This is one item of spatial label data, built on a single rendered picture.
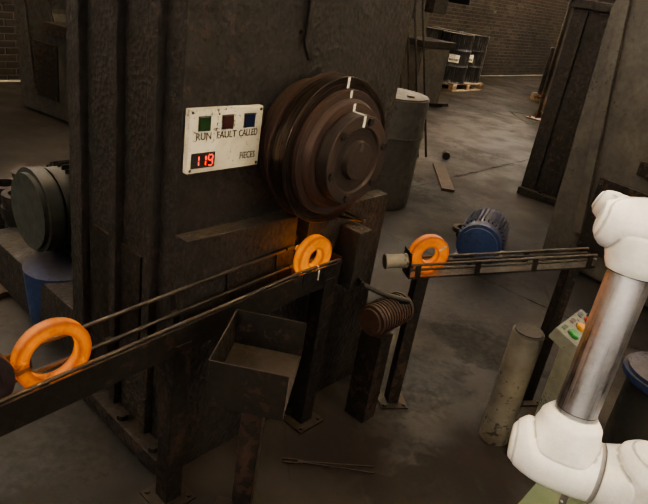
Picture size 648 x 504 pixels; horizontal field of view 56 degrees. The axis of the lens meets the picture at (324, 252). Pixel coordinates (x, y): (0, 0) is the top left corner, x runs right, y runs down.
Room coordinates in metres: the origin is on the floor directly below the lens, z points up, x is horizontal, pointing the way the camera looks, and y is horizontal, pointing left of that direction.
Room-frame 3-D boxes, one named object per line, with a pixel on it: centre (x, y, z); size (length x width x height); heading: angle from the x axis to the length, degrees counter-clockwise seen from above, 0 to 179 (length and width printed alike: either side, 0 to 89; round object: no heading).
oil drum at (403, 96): (4.81, -0.33, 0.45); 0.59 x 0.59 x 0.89
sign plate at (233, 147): (1.68, 0.33, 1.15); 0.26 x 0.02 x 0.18; 141
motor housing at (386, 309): (2.05, -0.28, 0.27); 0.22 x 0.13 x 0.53; 141
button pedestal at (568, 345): (1.94, -0.96, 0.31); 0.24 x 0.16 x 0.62; 141
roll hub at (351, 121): (1.82, -0.04, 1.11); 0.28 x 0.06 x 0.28; 141
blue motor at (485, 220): (3.89, -1.06, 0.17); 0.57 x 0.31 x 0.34; 161
